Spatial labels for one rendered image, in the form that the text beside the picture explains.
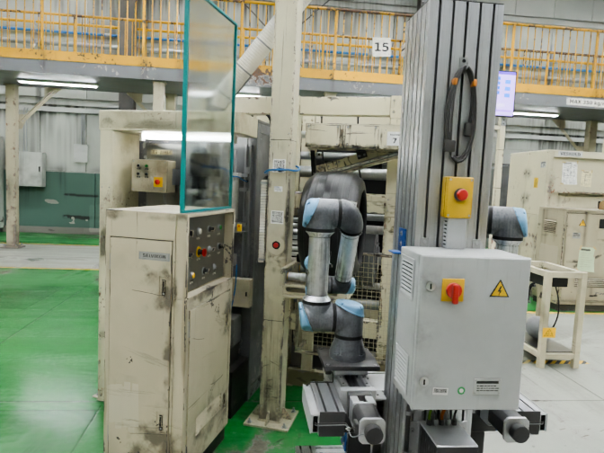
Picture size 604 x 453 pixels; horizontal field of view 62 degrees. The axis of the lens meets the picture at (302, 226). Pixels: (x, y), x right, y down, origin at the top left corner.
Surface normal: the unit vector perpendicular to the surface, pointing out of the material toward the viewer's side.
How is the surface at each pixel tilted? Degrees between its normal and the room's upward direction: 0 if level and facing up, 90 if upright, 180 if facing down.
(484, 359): 90
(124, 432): 88
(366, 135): 90
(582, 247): 90
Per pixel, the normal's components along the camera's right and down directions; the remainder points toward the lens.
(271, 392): -0.24, 0.07
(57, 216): 0.11, 0.09
